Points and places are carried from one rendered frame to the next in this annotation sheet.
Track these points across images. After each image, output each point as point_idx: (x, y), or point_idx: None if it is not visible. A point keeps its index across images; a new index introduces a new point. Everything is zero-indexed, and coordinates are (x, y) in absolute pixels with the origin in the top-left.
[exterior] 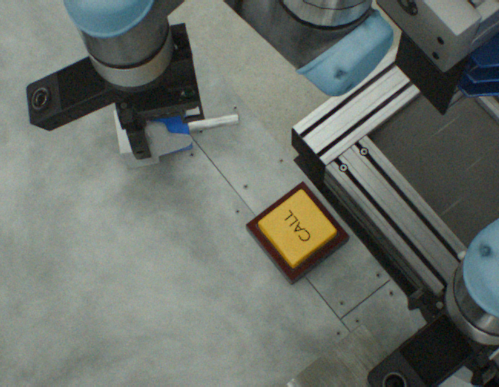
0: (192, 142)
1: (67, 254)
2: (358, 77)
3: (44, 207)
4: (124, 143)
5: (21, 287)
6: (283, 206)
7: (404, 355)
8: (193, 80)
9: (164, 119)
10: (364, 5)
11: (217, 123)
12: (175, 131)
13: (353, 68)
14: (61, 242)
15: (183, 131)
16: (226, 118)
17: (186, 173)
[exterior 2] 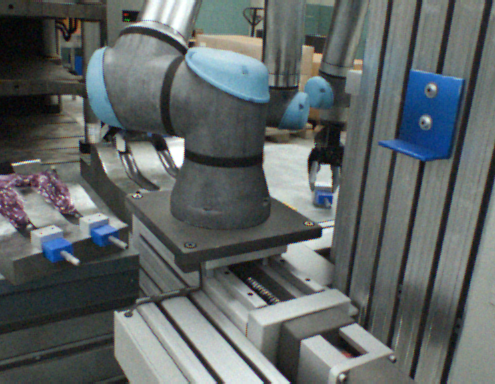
0: (318, 198)
1: (279, 188)
2: (309, 96)
3: (297, 187)
4: (316, 182)
5: (269, 182)
6: (290, 205)
7: None
8: (327, 142)
9: (327, 192)
10: (324, 65)
11: (326, 202)
12: (322, 193)
13: (308, 81)
14: (284, 188)
15: (322, 194)
16: (328, 203)
17: (308, 206)
